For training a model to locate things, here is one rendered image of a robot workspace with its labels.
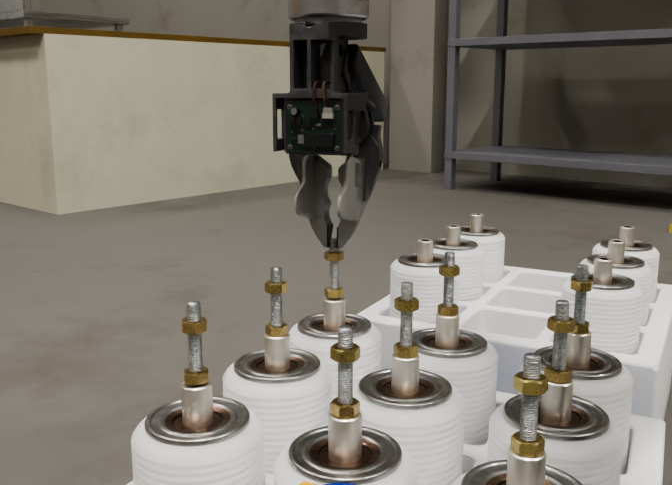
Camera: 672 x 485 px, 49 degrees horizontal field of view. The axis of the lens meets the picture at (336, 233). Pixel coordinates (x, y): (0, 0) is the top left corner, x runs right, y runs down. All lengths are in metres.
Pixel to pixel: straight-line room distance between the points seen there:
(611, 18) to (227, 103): 1.94
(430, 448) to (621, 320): 0.43
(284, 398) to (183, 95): 2.78
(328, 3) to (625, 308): 0.52
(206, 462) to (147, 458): 0.04
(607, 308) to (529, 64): 3.31
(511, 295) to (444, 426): 0.62
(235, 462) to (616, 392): 0.32
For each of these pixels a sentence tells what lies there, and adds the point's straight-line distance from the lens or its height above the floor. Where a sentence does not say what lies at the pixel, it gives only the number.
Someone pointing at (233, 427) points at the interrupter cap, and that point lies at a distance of 0.55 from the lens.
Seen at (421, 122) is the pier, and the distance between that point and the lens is 4.25.
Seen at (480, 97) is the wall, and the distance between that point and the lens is 4.33.
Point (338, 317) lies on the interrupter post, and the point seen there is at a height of 0.26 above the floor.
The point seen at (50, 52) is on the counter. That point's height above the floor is 0.61.
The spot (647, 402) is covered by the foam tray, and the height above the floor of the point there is 0.14.
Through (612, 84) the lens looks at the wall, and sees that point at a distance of 4.00.
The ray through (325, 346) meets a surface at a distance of 0.71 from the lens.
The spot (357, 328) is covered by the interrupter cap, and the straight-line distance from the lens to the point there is 0.74.
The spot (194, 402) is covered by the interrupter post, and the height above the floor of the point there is 0.27.
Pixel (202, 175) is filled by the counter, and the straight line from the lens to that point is 3.41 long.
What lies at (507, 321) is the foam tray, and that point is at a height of 0.16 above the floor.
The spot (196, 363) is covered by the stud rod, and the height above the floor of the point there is 0.30.
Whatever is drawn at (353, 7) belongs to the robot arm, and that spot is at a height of 0.56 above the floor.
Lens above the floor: 0.49
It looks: 11 degrees down
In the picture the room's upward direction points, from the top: straight up
